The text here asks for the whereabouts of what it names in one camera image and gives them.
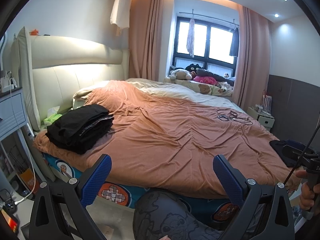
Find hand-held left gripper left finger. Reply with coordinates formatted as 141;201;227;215
29;154;112;240

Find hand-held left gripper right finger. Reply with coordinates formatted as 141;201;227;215
212;154;295;240

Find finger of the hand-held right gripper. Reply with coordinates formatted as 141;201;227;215
281;139;315;167

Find black garment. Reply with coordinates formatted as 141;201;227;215
269;140;300;168

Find black pants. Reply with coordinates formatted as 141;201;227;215
46;104;110;135

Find person's right hand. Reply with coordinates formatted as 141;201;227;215
295;170;320;212

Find teal patterned bedsheet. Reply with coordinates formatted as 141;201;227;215
41;152;295;230

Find stack of folded black clothes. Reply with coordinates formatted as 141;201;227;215
45;115;115;155

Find white bedside cabinet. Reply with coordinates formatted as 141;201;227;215
247;105;275;132

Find grey bedside table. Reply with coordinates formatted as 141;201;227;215
10;71;37;204

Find orange box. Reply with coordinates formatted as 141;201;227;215
19;167;35;193

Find orange blanket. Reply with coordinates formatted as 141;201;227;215
33;80;302;199

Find green tissue pack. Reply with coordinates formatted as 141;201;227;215
44;113;63;127

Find cream pillow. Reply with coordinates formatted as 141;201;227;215
72;80;118;108

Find bear print cushion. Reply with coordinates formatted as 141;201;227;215
164;77;234;97

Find cream duvet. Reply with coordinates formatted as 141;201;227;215
125;78;247;113

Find narrow pink curtain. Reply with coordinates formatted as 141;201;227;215
234;5;272;109

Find pink cloth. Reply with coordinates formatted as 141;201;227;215
194;76;218;85

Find dark grey padded garment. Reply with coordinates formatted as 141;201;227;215
196;69;237;85

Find grey blue nightstand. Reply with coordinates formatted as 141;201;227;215
0;86;33;155

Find beige plush bear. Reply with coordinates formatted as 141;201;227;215
169;69;193;81

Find black plush toy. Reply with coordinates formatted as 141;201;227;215
185;64;204;73

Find hanging dark garment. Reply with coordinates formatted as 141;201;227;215
229;27;240;57

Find black framed window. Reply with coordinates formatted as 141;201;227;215
172;16;240;77

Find white charger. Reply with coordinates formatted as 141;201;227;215
0;76;18;93

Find hanging floral garment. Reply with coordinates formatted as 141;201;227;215
186;17;195;58

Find wide pink curtain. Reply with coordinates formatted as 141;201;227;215
127;0;175;83

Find hanging white cloth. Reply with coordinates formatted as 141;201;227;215
110;0;132;29

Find tangled black cable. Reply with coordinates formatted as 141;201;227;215
216;109;253;125

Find white wire rack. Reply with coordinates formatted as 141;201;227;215
261;90;273;114

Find metal clothes rail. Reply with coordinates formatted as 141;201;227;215
179;10;240;27

